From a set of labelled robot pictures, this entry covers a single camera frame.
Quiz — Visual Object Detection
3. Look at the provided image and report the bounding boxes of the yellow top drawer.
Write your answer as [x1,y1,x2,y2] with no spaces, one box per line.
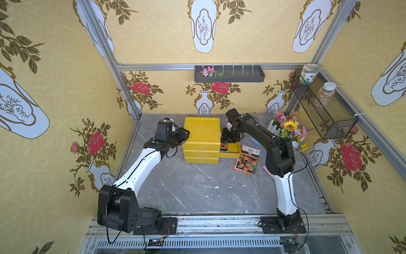
[219,128,241,159]

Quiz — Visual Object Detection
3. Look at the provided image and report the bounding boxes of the yellow plastic drawer cabinet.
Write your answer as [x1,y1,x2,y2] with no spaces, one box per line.
[182,117,221,165]

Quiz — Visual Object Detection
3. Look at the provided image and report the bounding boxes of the marigold picture seed bag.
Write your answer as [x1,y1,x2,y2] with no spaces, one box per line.
[234,145,261,175]

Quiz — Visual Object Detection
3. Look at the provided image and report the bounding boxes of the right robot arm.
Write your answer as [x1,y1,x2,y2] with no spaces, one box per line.
[225,109,301,228]

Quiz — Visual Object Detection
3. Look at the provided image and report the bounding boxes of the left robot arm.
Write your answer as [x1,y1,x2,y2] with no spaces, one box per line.
[97,126,190,233]

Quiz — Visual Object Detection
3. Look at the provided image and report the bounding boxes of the artificial flower bouquet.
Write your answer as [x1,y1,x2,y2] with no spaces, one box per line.
[272,111,308,152]

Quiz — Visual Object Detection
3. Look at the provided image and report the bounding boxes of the small pink artificial flowers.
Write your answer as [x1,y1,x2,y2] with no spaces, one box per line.
[200,67,225,77]

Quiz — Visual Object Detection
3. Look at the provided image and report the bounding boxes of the patterned jar white lid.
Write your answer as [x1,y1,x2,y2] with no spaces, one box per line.
[299,63,320,85]

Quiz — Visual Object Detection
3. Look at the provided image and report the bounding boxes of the clear jar white lid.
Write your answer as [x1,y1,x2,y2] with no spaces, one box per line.
[315,81,336,108]

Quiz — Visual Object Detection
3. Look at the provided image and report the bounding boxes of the small circuit board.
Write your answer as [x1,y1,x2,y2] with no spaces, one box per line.
[148,238,165,248]

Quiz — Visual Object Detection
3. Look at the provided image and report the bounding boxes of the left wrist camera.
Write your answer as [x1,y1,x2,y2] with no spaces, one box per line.
[155,117,173,142]

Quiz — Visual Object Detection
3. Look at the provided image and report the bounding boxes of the grey wall shelf tray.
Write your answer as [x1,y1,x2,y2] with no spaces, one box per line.
[194,64,265,83]

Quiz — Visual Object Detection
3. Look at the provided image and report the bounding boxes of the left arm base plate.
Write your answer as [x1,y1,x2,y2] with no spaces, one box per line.
[133,217,178,237]

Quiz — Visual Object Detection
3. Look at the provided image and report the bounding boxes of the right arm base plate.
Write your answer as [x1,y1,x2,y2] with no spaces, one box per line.
[257,217,307,235]

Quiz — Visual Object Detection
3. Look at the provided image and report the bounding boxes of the black wire mesh basket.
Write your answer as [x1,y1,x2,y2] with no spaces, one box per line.
[292,70,358,139]

